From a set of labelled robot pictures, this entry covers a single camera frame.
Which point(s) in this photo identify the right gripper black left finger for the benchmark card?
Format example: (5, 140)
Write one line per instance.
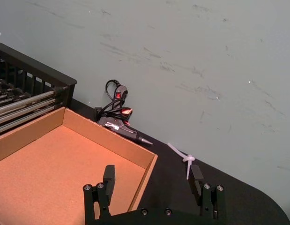
(107, 187)

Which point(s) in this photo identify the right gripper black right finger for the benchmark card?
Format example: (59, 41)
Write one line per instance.
(206, 201)

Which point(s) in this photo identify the black table cloth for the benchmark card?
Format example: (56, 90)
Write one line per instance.
(170, 178)

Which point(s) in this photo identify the white three-armed plastic piece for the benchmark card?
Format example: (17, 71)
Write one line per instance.
(187, 159)

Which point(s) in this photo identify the shallow brown cardboard tray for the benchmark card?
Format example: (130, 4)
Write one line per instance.
(53, 164)

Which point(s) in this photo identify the black rack with steel bars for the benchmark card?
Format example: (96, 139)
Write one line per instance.
(65, 80)

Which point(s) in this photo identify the plain pale wall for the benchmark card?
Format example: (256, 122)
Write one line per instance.
(182, 47)

